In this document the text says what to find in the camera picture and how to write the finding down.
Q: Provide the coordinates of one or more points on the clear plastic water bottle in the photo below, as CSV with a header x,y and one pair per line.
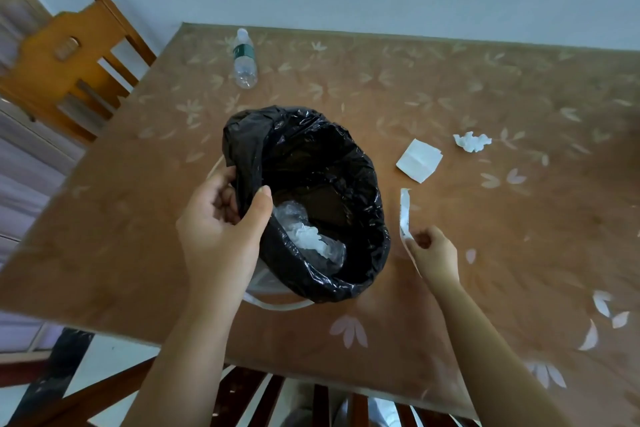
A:
x,y
245,69

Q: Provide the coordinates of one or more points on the long white paper strip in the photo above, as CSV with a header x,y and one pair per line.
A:
x,y
404,214

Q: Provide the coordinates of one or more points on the person's right hand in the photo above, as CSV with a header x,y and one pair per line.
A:
x,y
440,261

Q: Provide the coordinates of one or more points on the square white paper piece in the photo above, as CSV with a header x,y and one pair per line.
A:
x,y
419,161

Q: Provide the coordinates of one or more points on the trash bin with black bag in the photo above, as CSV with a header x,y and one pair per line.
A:
x,y
300,141

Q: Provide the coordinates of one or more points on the person's right forearm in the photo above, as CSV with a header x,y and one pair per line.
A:
x,y
490,366

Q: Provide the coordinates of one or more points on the brown floral table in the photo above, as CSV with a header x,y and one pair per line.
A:
x,y
475,221

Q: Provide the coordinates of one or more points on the person's left hand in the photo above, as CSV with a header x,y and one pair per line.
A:
x,y
215,251

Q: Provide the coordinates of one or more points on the grey wooden cabinet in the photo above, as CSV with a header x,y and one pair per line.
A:
x,y
25,181

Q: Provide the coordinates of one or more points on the person's left forearm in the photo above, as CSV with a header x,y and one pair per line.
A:
x,y
185,371

